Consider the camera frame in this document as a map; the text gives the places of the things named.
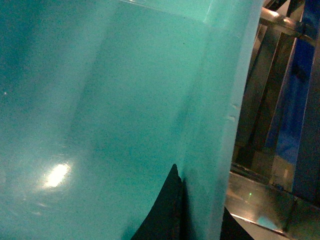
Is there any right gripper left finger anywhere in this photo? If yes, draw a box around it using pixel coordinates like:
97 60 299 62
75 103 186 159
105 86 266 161
132 164 183 240

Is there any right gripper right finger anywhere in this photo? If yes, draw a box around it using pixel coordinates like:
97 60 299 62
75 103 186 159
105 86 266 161
220 207 254 240

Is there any teal plastic bin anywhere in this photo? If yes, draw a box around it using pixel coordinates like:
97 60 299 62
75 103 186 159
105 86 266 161
0 0 263 240

